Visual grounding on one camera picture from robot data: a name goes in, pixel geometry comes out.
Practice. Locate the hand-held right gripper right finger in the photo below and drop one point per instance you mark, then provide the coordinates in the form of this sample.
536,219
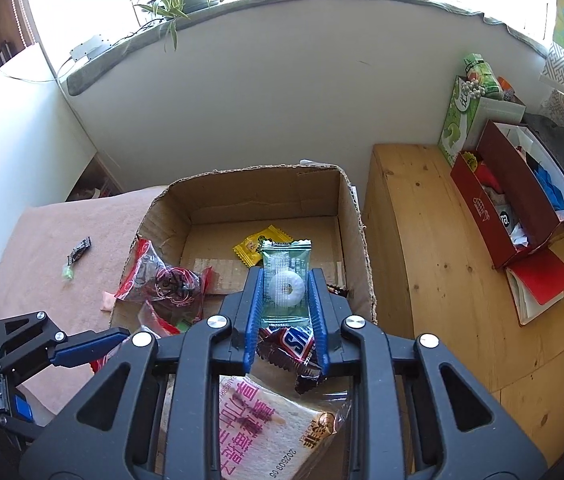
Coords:
319,317

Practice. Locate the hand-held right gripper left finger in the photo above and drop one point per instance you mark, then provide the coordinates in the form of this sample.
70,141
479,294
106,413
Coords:
253,315

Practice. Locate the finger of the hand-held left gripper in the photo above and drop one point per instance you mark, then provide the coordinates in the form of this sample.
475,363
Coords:
87,349

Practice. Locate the small brown chocolate bar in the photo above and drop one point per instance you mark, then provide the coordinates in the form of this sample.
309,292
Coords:
337,290

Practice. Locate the large brown chocolate bar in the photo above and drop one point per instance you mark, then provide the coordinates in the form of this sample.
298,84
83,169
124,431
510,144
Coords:
292,345

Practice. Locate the teal mint candy packet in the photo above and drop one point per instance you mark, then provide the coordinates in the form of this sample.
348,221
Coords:
287,285

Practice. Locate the yellow candy packet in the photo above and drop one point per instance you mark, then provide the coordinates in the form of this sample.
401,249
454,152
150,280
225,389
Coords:
252,247

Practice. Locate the long green candy packet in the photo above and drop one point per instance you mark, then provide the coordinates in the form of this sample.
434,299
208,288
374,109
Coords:
182,326

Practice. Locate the sliced bread packet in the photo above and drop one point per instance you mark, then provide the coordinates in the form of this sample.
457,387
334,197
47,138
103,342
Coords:
262,430

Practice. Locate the cardboard box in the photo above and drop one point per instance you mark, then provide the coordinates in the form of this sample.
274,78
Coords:
262,195

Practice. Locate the small pink packet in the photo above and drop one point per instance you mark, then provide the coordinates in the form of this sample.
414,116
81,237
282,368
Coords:
108,301

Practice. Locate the small green candy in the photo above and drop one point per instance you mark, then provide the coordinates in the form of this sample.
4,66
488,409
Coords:
67,273

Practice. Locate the dark blue candy packet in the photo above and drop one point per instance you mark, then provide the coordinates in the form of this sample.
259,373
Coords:
79,250

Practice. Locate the wooden side table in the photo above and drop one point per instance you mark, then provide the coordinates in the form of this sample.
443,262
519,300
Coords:
436,260

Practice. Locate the white cabinet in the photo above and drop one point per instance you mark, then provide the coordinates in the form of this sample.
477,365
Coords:
17,160

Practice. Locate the dark red open box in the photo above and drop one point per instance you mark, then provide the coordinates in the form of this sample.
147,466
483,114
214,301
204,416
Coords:
506,195

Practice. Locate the red notebook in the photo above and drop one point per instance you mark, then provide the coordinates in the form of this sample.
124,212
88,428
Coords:
546,275

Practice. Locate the grey cloth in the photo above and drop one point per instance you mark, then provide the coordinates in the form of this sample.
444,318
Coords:
556,145

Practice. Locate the pale flat electronics box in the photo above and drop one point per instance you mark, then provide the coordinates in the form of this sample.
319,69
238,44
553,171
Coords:
89,46

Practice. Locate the grey window sill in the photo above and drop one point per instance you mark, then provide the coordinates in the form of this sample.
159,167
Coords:
312,0

